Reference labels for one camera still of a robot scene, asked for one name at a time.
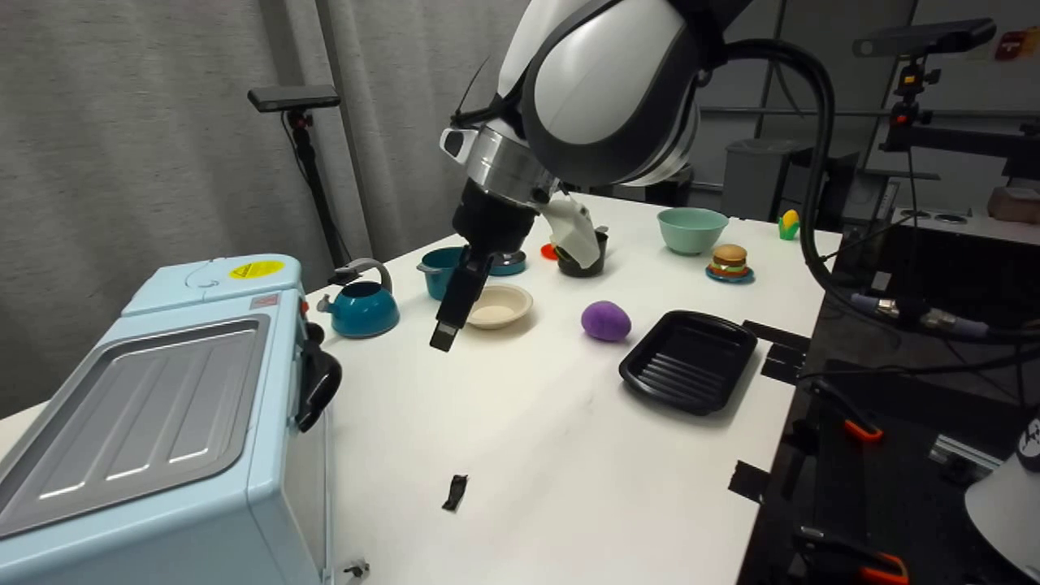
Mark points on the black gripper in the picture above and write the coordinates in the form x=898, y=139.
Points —
x=492, y=227

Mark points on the glass toaster oven door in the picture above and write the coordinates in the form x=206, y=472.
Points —
x=313, y=377

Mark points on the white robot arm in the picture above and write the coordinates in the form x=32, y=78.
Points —
x=618, y=86

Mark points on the light blue toaster oven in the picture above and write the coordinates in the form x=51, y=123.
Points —
x=163, y=297

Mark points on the beige bowl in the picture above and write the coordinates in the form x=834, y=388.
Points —
x=501, y=308

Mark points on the small red toy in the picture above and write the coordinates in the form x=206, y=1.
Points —
x=552, y=251

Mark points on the teal toy kettle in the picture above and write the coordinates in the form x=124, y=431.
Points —
x=362, y=308

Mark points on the purple toy egg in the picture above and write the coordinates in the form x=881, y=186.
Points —
x=606, y=321

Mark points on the black tripod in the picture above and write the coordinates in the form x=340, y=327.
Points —
x=310, y=182

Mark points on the small black tape strip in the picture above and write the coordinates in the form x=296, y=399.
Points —
x=455, y=490

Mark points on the black ridged plastic tray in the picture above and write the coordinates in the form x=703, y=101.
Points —
x=688, y=362

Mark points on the mint green bowl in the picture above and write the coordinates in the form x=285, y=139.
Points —
x=691, y=227

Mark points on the small blue plate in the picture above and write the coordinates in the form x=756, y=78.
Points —
x=731, y=277

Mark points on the toy burger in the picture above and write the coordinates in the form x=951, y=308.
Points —
x=728, y=257

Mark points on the grey box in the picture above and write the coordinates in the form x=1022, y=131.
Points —
x=759, y=180

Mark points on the short black tape piece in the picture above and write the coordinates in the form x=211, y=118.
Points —
x=793, y=354
x=752, y=479
x=777, y=370

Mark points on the yellow green toy corn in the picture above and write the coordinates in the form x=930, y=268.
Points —
x=792, y=224

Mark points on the grey baking tray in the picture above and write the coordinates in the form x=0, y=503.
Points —
x=131, y=424

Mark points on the grey curtain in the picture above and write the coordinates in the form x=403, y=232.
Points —
x=131, y=162

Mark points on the white cone shade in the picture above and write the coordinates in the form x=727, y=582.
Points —
x=1012, y=507

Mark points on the red sign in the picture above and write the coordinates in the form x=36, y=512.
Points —
x=1012, y=44

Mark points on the black bar camera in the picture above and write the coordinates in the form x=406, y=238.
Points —
x=926, y=35
x=293, y=97

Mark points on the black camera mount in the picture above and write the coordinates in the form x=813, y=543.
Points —
x=907, y=92

